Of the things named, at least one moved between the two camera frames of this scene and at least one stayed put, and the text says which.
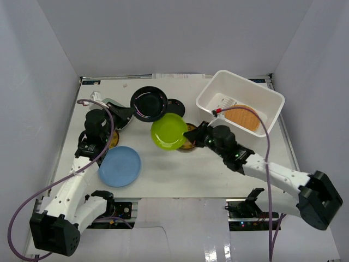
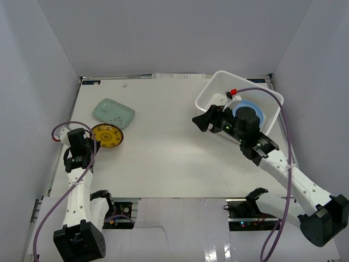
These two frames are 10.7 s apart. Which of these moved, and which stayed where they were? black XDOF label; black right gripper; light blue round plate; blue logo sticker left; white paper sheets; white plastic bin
Moved: light blue round plate; black right gripper
Stayed: black XDOF label; blue logo sticker left; white paper sheets; white plastic bin
